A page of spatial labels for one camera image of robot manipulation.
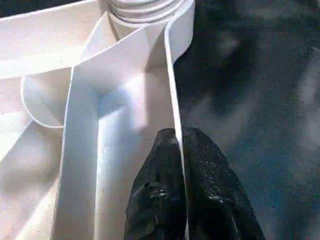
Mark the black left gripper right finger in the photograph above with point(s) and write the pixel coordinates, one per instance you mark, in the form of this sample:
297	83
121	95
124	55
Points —
215	195

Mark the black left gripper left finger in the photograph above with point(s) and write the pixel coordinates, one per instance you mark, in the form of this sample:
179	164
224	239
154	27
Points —
160	190

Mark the white plastic table top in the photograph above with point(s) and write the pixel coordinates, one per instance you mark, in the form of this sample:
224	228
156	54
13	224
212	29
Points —
87	87

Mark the white plastic table leg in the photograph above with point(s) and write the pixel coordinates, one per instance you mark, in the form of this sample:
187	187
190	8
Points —
145	11

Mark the black work mat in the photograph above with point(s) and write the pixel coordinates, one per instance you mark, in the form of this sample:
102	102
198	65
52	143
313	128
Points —
250	112

